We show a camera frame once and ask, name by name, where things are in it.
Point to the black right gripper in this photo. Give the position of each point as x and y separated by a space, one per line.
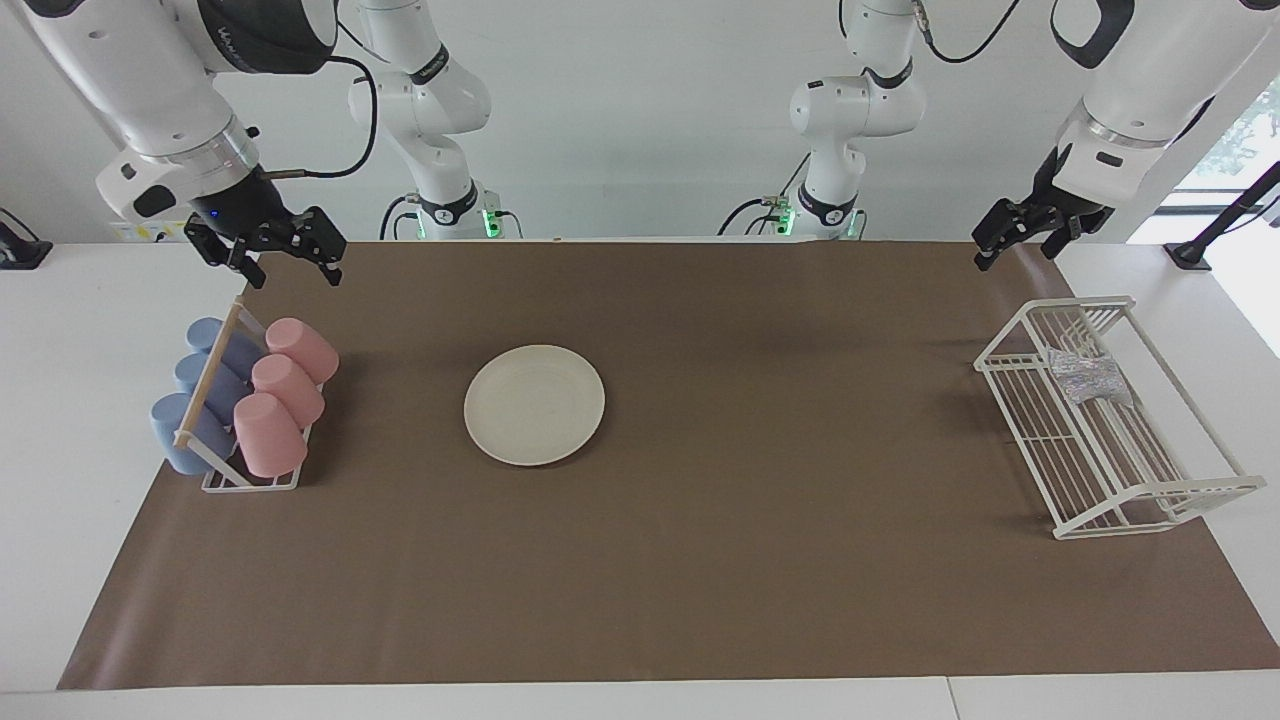
245 215

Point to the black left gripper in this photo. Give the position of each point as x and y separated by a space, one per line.
1070 210

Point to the silver mesh sponge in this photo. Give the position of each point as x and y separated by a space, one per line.
1085 378

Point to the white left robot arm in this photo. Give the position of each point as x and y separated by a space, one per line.
1150 90

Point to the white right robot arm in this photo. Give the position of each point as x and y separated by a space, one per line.
150 70

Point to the cream round plate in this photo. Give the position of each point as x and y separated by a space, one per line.
535 405

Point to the pink cup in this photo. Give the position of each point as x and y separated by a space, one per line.
268 435
288 390
300 348

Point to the blue cup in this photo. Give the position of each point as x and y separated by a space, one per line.
222 388
238 350
185 440

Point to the yellow white label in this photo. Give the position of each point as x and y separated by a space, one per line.
150 232

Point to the brown table mat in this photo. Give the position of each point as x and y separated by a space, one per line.
700 560

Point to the black stand bracket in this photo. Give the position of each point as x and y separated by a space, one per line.
1215 225

